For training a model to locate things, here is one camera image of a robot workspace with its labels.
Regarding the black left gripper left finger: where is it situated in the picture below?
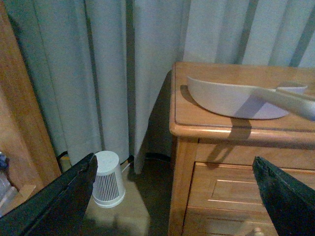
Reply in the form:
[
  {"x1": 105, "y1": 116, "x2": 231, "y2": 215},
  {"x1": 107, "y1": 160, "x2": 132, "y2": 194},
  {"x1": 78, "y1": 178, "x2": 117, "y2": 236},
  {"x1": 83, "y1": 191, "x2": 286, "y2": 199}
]
[{"x1": 0, "y1": 153, "x2": 97, "y2": 236}]

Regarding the wooden nightstand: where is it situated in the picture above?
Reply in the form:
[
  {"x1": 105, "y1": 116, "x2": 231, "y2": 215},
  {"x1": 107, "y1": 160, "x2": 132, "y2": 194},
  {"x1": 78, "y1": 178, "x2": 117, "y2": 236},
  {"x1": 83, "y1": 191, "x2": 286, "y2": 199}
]
[{"x1": 168, "y1": 62, "x2": 315, "y2": 236}]

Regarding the light green curtain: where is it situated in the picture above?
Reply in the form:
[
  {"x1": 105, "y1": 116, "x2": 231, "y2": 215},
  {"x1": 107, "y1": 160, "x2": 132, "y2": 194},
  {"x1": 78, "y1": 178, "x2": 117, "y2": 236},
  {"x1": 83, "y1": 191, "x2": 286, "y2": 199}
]
[{"x1": 4, "y1": 0, "x2": 315, "y2": 173}]

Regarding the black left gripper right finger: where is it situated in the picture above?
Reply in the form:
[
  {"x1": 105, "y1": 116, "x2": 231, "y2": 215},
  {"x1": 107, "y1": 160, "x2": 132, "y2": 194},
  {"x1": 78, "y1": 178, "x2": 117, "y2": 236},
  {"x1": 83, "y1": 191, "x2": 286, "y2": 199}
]
[{"x1": 252, "y1": 156, "x2": 315, "y2": 236}]

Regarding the beige plastic dustpan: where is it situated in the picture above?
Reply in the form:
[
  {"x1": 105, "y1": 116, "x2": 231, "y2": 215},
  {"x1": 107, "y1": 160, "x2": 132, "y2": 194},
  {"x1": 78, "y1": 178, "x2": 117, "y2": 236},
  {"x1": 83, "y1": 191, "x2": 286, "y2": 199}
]
[{"x1": 187, "y1": 77, "x2": 307, "y2": 120}]

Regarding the white cylindrical air purifier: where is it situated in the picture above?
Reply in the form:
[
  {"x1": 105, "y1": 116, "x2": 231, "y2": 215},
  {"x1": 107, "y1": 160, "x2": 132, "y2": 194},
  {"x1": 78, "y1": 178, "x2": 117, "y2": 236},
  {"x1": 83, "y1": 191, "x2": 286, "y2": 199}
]
[{"x1": 93, "y1": 151, "x2": 126, "y2": 208}]

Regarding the wooden bed frame board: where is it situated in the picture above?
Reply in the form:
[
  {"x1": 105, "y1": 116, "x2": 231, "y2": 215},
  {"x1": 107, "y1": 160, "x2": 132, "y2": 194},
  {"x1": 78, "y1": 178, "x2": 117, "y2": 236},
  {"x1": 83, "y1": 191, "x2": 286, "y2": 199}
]
[{"x1": 0, "y1": 2, "x2": 61, "y2": 197}]

